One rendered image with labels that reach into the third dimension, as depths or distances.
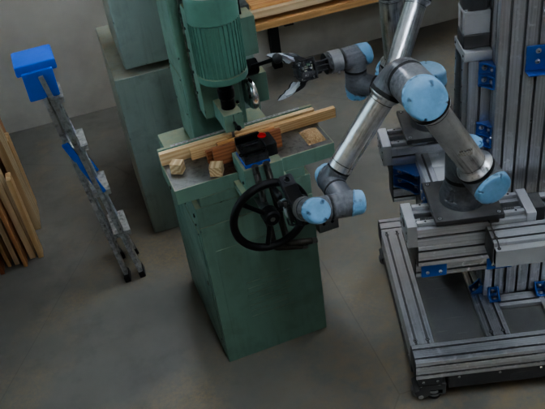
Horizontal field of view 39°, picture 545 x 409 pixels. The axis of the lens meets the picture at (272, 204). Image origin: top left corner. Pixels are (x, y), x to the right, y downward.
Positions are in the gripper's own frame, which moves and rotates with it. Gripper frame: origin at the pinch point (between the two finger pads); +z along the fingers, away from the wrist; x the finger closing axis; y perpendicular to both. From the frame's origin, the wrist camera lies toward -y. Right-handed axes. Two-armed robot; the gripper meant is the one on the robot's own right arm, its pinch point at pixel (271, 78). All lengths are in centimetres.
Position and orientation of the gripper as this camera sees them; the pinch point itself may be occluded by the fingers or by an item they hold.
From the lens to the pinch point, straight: 261.7
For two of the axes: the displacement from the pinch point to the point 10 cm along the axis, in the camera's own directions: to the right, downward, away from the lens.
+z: -9.3, 2.9, -2.2
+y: 2.7, 1.4, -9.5
